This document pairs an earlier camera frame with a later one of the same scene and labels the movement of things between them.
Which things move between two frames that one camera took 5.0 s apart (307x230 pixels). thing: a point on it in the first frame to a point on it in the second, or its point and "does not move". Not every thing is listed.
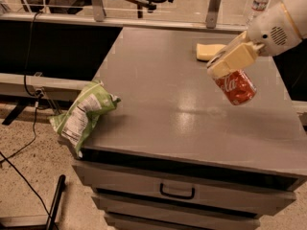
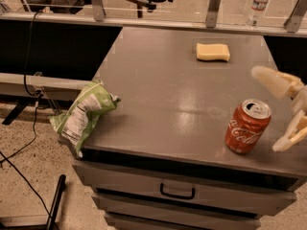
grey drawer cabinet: x=173 y=155 does not move
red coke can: x=237 y=86 to x=247 y=126
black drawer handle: x=161 y=190 does not move
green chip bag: x=74 y=121 does not move
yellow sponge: x=205 y=52 does not move
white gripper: x=274 y=33 to x=301 y=100
